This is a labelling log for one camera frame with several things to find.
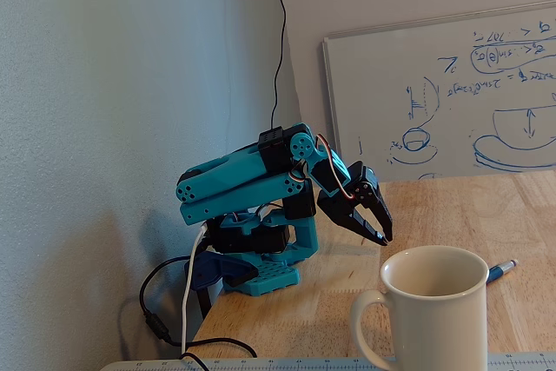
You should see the whiteboard with blue writing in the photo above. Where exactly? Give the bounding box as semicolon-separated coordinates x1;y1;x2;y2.
321;1;556;185

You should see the blue and black clamp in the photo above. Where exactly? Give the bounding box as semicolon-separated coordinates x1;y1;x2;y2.
184;251;260;321

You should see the blue and silver pen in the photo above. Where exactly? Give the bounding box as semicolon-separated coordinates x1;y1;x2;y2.
486;259;520;286

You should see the black cable with ferrite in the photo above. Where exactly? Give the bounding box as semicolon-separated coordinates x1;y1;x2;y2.
138;255;258;371

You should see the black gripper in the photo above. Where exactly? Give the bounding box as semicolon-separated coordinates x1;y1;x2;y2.
315;161;394;248

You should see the white cable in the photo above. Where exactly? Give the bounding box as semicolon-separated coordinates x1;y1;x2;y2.
180;223;208;357

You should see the cream ceramic mug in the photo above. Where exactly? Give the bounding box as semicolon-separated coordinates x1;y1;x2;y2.
349;245;491;371

